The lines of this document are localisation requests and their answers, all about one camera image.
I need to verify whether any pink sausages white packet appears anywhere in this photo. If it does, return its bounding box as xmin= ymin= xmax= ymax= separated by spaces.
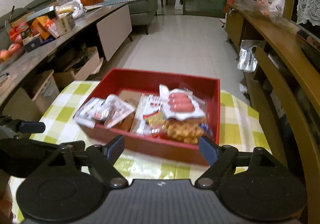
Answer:
xmin=159 ymin=84 xmax=206 ymax=121

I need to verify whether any red apple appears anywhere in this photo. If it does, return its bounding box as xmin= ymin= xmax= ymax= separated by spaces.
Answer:
xmin=8 ymin=43 xmax=22 ymax=56

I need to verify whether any white clear printed packet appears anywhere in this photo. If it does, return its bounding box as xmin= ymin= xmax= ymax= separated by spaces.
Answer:
xmin=92 ymin=94 xmax=135 ymax=129

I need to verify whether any white Kaprons wafer packet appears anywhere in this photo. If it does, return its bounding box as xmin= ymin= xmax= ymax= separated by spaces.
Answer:
xmin=73 ymin=97 xmax=106 ymax=129

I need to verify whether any clear fried noodle snack bag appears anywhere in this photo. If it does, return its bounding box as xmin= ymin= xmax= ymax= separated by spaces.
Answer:
xmin=163 ymin=117 xmax=213 ymax=145

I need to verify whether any cardboard box under table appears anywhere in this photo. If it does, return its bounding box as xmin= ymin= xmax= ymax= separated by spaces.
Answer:
xmin=2 ymin=46 xmax=104 ymax=122

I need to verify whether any grey long sideboard table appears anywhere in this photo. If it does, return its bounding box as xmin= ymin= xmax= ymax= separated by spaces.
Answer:
xmin=0 ymin=1 xmax=133 ymax=107

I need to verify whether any wooden curved side counter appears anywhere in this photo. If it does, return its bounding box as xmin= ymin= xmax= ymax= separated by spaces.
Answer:
xmin=225 ymin=3 xmax=319 ymax=223

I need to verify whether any green white checkered tablecloth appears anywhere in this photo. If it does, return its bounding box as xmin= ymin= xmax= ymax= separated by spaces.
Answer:
xmin=8 ymin=80 xmax=272 ymax=224

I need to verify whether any gold foil snack packet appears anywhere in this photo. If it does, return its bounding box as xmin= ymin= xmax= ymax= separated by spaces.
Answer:
xmin=113 ymin=113 xmax=135 ymax=132

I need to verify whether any silver foil bag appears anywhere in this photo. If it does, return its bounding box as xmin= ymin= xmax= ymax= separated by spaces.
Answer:
xmin=237 ymin=40 xmax=263 ymax=73

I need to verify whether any white red label packet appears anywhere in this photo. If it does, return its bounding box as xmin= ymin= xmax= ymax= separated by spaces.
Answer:
xmin=130 ymin=94 xmax=163 ymax=135

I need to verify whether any red yellow snack packet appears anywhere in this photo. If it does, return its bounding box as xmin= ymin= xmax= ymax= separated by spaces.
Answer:
xmin=143 ymin=110 xmax=167 ymax=138

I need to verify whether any red rectangular box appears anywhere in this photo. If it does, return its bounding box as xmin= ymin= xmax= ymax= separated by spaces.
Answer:
xmin=74 ymin=69 xmax=220 ymax=165

